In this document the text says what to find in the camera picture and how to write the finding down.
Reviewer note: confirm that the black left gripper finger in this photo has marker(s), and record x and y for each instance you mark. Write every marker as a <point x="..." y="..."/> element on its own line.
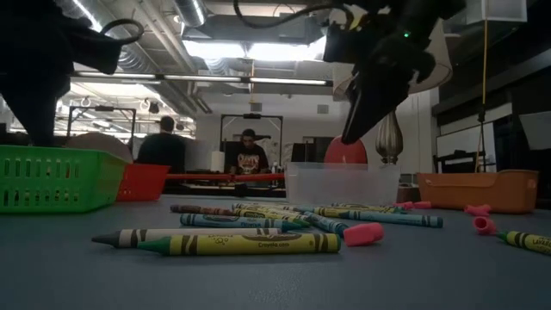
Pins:
<point x="41" y="120"/>

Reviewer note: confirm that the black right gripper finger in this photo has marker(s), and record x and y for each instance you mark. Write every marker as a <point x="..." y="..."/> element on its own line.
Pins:
<point x="370" y="112"/>

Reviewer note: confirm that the yellow green crayon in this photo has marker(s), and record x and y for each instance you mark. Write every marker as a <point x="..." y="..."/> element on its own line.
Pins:
<point x="258" y="245"/>
<point x="529" y="242"/>

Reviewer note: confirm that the white grey crayon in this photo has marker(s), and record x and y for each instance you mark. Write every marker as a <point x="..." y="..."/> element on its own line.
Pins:
<point x="172" y="235"/>

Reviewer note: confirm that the white shade table lamp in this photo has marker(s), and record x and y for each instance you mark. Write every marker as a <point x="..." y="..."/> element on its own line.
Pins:
<point x="389" y="138"/>

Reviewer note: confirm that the green plastic basket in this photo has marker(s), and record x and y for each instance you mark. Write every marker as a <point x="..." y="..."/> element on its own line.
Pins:
<point x="64" y="181"/>

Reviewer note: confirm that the clear plastic container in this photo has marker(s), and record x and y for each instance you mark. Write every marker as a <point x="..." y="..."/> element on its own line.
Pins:
<point x="336" y="185"/>

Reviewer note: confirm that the yellow pole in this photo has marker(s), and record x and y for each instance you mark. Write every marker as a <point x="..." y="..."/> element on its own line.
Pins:
<point x="484" y="64"/>

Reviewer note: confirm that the pink cap eraser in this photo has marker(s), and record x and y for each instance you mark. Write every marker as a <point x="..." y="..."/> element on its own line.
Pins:
<point x="422" y="205"/>
<point x="403" y="205"/>
<point x="478" y="210"/>
<point x="484" y="226"/>
<point x="363" y="234"/>

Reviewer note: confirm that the red plastic basket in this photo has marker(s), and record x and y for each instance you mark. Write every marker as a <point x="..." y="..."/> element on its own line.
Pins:
<point x="144" y="183"/>

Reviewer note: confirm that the person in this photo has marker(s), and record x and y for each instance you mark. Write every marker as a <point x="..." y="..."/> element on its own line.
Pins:
<point x="249" y="161"/>
<point x="161" y="150"/>

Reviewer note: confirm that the orange plastic basket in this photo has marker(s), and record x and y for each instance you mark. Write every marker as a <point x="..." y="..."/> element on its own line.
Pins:
<point x="473" y="194"/>

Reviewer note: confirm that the long tube light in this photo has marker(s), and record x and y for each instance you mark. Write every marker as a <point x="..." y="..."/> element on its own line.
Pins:
<point x="206" y="78"/>

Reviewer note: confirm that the ceiling light panel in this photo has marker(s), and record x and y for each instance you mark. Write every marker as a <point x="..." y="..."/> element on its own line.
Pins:
<point x="215" y="49"/>

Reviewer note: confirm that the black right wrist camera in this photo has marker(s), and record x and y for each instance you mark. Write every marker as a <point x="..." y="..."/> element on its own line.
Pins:
<point x="340" y="43"/>

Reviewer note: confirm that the black metal frame rig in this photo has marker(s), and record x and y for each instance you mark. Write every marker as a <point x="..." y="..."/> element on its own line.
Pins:
<point x="101" y="108"/>
<point x="251" y="115"/>

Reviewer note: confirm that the silver air duct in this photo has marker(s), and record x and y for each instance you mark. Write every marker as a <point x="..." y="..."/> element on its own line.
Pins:
<point x="191" y="13"/>

